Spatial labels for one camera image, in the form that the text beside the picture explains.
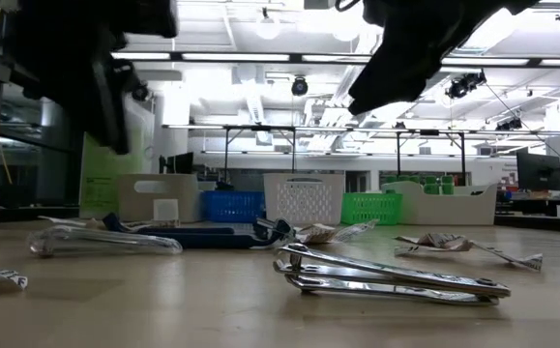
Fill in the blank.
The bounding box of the black aluminium mount frame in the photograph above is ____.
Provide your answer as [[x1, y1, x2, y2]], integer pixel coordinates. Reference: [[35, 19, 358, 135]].
[[493, 214, 560, 235], [0, 205, 81, 224]]

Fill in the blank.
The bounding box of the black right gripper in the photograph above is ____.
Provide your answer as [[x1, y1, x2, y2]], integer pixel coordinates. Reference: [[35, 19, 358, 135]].
[[347, 0, 542, 116]]

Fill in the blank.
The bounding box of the narrow white plastic bin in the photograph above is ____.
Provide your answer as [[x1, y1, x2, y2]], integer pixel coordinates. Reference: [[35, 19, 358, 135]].
[[116, 172, 202, 224]]

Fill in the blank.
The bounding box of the green plastic basket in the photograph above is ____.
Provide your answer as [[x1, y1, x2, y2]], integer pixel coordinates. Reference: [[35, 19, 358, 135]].
[[339, 191, 404, 226]]

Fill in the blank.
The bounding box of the round ceiling lamp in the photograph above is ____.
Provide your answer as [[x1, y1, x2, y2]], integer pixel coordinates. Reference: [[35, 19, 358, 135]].
[[254, 7, 280, 41]]

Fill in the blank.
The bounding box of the green wipes canister white lid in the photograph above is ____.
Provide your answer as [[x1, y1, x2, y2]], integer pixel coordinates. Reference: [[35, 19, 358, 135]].
[[78, 96, 156, 221]]

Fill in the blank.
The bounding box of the silver metal nail clipper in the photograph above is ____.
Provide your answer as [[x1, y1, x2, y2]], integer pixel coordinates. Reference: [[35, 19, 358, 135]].
[[273, 242, 513, 307]]

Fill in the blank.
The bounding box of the black ceiling spotlight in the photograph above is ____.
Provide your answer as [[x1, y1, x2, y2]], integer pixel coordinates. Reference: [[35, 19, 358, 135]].
[[444, 71, 487, 101]]

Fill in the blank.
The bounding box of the black overhead frame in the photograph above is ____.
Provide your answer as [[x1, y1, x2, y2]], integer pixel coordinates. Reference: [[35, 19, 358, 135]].
[[162, 124, 560, 188]]

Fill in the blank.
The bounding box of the black overhead camera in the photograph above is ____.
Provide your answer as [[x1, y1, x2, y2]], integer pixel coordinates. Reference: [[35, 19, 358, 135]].
[[290, 75, 309, 98]]

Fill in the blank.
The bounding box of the wide white plastic bin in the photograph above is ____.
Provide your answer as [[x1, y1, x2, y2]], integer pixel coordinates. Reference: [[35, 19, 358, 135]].
[[380, 180, 499, 227]]

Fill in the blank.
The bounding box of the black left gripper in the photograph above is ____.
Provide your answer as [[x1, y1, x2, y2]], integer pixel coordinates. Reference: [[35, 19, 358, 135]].
[[6, 0, 180, 157]]

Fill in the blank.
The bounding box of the white perforated plastic basket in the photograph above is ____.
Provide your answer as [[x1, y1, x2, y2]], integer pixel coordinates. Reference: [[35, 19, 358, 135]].
[[262, 172, 346, 227]]

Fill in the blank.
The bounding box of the black computer monitor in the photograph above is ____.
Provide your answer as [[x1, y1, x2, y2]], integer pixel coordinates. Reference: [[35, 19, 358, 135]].
[[158, 151, 196, 176], [516, 151, 560, 192]]

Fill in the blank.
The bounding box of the printed white paper sachet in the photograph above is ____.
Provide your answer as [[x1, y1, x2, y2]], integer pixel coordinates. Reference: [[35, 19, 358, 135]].
[[127, 217, 182, 231], [37, 215, 106, 229]]

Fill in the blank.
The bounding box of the blue disposable razor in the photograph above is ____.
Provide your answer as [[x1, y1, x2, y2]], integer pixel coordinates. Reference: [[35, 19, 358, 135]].
[[133, 217, 296, 251], [102, 211, 138, 236]]

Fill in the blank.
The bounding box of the ceiling light strip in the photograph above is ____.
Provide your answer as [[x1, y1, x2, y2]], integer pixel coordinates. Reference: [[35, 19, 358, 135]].
[[109, 50, 560, 69]]

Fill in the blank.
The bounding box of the blue plastic basket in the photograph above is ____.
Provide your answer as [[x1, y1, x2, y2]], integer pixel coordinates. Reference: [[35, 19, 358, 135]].
[[199, 189, 267, 224]]

